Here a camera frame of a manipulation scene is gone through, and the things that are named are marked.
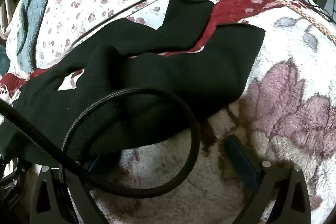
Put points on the grey-blue fleece blanket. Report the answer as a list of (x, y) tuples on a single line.
[(34, 3)]

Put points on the black pants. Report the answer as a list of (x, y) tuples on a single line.
[(157, 77)]

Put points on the red and white plush blanket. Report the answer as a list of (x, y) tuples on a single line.
[(288, 82)]

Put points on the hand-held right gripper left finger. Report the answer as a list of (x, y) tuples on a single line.
[(93, 164)]

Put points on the beige cloth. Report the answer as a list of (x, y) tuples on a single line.
[(5, 16)]

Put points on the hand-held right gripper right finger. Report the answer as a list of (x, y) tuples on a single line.
[(237, 158)]

